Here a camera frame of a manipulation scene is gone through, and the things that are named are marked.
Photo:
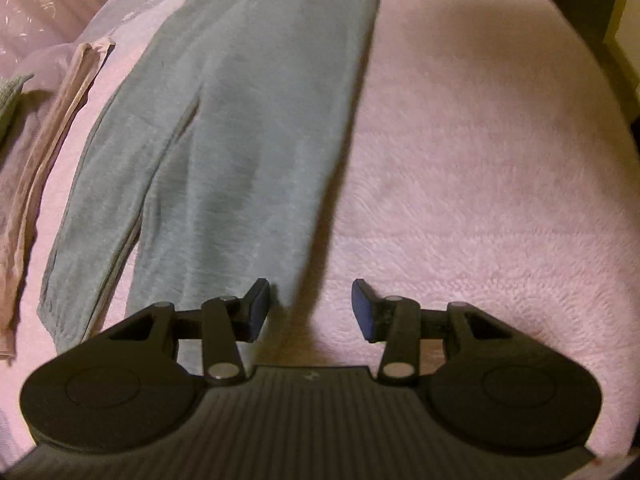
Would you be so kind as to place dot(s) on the beige pink garment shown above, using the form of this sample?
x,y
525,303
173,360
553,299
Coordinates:
x,y
47,160

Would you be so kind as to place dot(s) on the pink shiny curtain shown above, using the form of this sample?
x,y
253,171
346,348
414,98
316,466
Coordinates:
x,y
40,0

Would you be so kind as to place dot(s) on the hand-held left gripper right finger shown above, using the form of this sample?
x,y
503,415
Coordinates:
x,y
363,311

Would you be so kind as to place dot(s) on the pink fuzzy blanket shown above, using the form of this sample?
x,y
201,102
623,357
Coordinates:
x,y
475,185

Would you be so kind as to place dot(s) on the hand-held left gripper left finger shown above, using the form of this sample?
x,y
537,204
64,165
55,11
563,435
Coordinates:
x,y
257,311

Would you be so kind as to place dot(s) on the grey sweat pants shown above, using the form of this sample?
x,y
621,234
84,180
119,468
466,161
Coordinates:
x,y
235,150

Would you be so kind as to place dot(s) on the yellow wooden cabinet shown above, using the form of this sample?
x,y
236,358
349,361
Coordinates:
x,y
622,15

